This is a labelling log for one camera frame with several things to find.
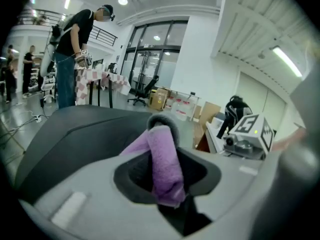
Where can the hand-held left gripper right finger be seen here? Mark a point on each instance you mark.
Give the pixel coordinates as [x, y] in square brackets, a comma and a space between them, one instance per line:
[237, 184]

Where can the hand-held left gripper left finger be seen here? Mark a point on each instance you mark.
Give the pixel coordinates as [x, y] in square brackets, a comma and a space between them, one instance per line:
[87, 196]

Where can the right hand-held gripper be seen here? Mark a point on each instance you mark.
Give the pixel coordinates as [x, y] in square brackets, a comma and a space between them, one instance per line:
[250, 134]

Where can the grey and purple cloth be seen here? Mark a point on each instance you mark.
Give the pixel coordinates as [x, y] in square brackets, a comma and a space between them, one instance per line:
[165, 164]

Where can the person's right forearm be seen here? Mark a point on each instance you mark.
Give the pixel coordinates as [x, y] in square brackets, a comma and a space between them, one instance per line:
[290, 140]

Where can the white washbasin cabinet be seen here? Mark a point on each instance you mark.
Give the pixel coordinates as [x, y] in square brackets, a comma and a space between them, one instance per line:
[212, 139]

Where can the plain brown cardboard box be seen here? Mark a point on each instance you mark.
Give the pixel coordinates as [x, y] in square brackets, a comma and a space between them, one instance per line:
[210, 112]

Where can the water bottle pack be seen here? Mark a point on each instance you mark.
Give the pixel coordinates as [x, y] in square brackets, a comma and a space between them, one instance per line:
[171, 104]
[181, 111]

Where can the long ceiling light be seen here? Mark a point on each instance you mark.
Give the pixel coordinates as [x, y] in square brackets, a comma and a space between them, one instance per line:
[67, 3]
[287, 61]

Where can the white power strip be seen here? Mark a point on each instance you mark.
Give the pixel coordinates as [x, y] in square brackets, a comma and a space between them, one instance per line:
[38, 118]

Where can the open labelled cardboard box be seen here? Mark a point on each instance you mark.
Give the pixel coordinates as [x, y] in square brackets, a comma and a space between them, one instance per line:
[158, 100]

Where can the black office chair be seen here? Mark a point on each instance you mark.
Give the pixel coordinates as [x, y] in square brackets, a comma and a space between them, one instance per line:
[150, 85]

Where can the white wheeled stand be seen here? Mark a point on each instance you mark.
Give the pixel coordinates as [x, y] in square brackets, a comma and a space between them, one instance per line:
[48, 86]

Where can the table with checked tablecloth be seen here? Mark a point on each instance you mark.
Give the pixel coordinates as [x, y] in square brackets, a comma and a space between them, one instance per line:
[92, 76]

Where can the black-framed glass double door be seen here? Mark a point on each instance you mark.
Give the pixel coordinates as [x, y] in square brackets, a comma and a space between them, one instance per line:
[150, 59]

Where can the black tabletop appliance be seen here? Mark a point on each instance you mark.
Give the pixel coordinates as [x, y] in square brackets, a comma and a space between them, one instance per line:
[112, 67]

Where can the black balcony railing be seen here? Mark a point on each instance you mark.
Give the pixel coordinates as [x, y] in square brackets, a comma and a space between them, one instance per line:
[102, 35]

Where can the round ceiling light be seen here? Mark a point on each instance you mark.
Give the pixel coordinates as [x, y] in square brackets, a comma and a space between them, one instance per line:
[122, 1]

